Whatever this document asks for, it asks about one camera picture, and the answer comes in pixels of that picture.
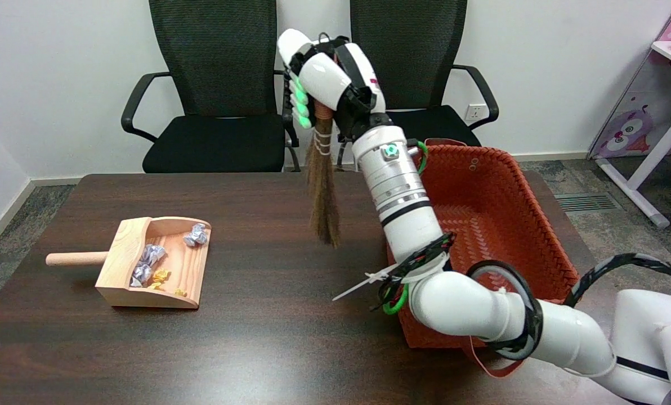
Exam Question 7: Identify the brown straw hand broom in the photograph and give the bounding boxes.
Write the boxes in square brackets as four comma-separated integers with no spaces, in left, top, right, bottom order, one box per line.
[306,39,342,249]

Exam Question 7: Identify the black mesh office chair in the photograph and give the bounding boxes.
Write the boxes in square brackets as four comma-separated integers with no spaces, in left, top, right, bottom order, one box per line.
[334,0,499,169]
[120,0,301,174]

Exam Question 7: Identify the grey floor vent grille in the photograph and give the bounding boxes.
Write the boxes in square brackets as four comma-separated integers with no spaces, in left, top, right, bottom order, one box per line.
[554,193,623,213]

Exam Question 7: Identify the black sleeved cable loop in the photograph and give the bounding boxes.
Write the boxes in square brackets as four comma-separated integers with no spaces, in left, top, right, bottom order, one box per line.
[563,253,671,308]

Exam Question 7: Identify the owl print side panel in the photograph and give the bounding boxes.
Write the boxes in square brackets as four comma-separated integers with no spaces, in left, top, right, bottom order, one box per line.
[588,53,671,161]

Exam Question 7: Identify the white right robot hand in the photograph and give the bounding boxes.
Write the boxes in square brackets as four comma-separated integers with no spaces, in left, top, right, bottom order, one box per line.
[277,28,394,142]

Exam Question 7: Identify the wooden dustpan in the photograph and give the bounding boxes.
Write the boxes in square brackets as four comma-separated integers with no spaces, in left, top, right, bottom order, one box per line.
[46,217,212,310]

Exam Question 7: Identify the red woven basket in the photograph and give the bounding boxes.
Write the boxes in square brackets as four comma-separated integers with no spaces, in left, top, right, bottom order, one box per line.
[385,138,581,379]

